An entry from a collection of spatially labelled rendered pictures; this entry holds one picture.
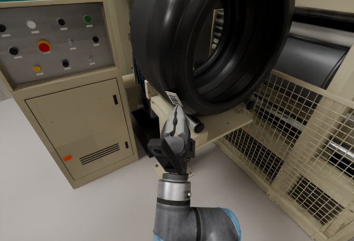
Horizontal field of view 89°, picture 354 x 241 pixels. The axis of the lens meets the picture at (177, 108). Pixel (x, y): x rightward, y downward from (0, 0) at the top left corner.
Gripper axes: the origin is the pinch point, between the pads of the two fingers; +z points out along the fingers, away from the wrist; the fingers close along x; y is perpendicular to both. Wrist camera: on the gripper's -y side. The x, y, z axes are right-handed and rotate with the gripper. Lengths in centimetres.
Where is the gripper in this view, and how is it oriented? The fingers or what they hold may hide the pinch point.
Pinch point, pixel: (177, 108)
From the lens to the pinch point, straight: 53.8
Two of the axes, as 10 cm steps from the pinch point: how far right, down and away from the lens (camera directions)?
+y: 4.7, 3.0, 8.3
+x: 8.8, -0.8, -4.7
